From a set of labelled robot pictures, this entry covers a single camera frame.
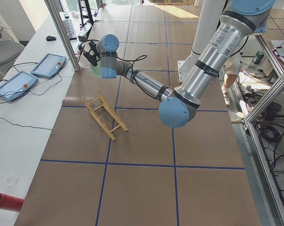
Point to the pale green plate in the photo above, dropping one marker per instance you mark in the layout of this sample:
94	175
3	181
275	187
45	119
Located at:
96	68

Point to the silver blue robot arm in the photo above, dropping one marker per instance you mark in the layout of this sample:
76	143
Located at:
239	19

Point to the wooden plate rack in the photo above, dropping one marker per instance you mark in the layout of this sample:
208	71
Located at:
104	114

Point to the far blue teach pendant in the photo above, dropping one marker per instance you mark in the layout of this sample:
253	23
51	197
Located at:
49	65

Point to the blue teach pendant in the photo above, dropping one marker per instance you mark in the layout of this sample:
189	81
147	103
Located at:
17	85
49	65

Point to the black keyboard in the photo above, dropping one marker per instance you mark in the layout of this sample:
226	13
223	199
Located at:
69	28

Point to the black computer mouse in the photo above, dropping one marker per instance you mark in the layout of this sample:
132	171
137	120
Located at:
50	38

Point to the near blue teach pendant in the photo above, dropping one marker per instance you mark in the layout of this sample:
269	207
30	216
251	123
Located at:
17	85

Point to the green can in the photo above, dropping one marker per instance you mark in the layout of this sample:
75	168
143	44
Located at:
258	57

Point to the grey office chair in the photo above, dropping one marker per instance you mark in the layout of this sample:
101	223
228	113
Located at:
9	51

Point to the red cylinder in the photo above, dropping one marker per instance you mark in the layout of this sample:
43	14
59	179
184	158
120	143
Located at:
11	203

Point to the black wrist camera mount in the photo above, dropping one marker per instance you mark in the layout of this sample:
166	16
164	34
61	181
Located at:
93	55

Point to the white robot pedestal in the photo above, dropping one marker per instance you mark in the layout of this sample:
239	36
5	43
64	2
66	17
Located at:
210	13

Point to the aluminium frame rack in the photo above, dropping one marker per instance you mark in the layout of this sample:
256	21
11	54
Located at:
261	96

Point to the aluminium frame post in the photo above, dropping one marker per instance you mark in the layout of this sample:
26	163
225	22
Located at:
54	12

